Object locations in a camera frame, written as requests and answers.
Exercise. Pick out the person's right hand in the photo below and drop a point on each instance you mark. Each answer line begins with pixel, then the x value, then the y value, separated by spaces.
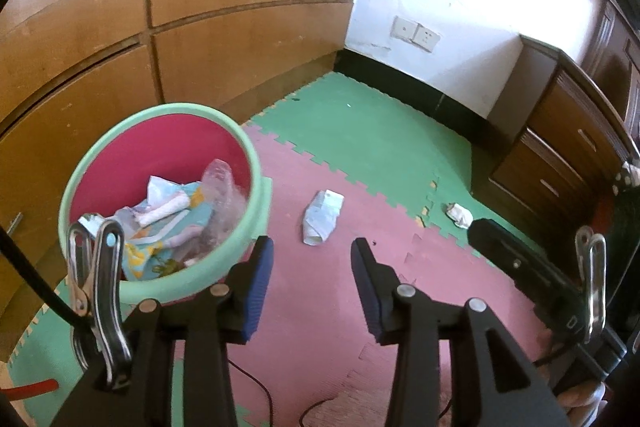
pixel 580 397

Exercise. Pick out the dark wooden nightstand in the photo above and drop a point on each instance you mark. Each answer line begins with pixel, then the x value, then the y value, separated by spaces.
pixel 560 142

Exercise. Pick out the white wall socket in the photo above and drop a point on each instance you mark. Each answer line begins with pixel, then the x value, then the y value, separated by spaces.
pixel 426 38
pixel 404 28

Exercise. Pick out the wooden wardrobe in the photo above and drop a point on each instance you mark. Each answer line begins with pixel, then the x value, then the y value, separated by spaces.
pixel 210 57

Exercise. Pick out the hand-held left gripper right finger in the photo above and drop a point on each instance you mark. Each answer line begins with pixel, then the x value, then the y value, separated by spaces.
pixel 367 292

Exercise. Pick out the polka dot bedding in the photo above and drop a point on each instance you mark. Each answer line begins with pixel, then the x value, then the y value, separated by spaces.
pixel 627 179

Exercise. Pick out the colourful wet wipes packet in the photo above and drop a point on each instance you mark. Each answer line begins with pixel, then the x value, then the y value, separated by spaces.
pixel 195 212

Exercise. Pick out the dark wooden headboard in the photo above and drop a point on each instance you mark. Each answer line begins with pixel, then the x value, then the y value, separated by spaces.
pixel 612 52

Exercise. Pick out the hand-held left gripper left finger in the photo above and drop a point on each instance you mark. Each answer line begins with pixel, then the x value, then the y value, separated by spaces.
pixel 257 287

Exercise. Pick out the red bucket with green rim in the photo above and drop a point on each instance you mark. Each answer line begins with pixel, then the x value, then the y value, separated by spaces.
pixel 165 142

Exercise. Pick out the blue white crumpled wrapper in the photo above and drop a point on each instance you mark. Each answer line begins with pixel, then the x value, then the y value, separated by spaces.
pixel 322 217

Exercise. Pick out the silver spring clip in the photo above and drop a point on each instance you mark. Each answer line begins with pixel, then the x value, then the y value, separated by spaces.
pixel 595 287
pixel 107 297

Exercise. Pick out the green pink foam puzzle mat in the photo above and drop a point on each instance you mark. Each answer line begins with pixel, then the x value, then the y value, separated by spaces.
pixel 375 132

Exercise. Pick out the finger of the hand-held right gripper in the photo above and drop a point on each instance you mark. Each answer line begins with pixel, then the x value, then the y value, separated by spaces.
pixel 500 242

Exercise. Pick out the white crumpled tissue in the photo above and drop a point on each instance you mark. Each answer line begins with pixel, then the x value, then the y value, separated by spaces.
pixel 459 214

